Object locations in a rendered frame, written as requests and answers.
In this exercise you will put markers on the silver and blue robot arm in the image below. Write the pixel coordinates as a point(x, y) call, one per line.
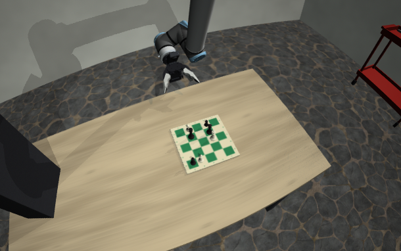
point(191, 36)

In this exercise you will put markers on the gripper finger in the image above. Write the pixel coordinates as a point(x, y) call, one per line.
point(188, 73)
point(166, 78)

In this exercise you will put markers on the white queen chess piece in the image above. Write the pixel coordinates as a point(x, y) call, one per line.
point(213, 137)

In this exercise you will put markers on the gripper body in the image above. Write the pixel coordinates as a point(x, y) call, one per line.
point(174, 68)

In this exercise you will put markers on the green and cream chessboard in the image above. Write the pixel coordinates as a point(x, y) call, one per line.
point(213, 152)

